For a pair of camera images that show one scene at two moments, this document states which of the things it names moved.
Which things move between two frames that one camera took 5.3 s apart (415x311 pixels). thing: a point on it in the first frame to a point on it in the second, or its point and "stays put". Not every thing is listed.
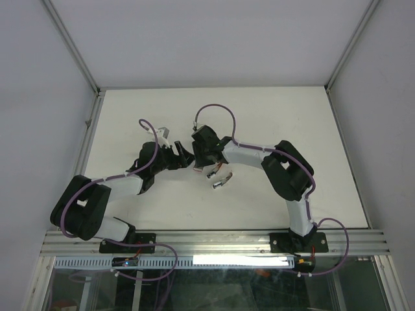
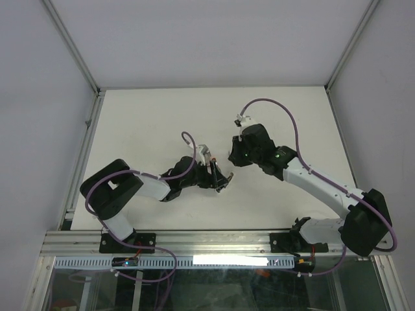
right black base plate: x=284 y=242 stays put
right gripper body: x=206 y=149 to x=243 y=156
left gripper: x=182 y=160 to x=214 y=179
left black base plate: x=106 y=247 stays put
